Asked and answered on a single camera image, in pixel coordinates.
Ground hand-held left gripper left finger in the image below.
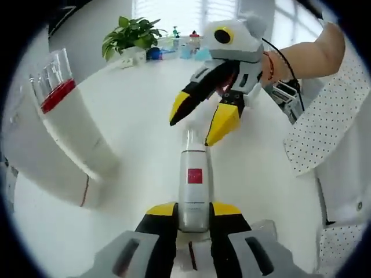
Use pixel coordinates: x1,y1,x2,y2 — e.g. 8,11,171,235
83,202,179,278

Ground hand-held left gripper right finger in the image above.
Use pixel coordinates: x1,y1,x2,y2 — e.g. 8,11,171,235
210,202,319,278

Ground small red-label skincare bottle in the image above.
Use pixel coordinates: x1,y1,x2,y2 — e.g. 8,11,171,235
178,127,212,233

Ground large white red-collar skincare bottle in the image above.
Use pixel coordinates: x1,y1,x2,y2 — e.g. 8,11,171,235
28,48,120,210

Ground red-cap bottle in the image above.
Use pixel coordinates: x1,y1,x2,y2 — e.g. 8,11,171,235
188,31,201,56

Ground green-top spray bottle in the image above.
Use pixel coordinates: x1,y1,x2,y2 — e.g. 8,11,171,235
172,25,181,49

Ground light blue object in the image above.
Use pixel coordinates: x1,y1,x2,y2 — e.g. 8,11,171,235
180,43,210,61

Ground dark blue round object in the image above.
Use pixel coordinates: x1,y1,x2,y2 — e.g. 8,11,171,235
146,47,163,61

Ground bright window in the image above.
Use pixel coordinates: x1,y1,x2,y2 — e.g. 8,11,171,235
132,0,324,38

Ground grey worn device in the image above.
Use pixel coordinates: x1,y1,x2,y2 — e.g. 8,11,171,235
272,82,302,125

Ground white plant pot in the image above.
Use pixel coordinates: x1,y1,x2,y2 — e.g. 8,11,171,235
121,46,146,63

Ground green potted plant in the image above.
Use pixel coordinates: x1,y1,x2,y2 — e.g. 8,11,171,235
101,16,168,61

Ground red string bracelet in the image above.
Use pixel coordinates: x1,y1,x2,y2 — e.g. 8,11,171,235
265,50,277,82

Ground black cable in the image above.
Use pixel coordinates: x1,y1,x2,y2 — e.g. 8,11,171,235
261,36,305,113

